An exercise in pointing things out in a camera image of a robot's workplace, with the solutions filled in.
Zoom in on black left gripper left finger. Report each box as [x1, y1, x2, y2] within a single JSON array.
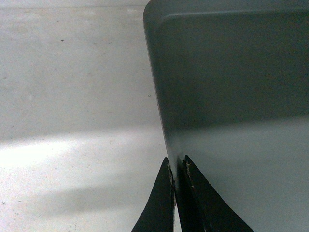
[[132, 157, 175, 232]]

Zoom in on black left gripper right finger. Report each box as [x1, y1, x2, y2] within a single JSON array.
[[177, 155, 253, 232]]

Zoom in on silver grey tray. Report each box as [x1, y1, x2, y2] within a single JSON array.
[[143, 0, 309, 232]]

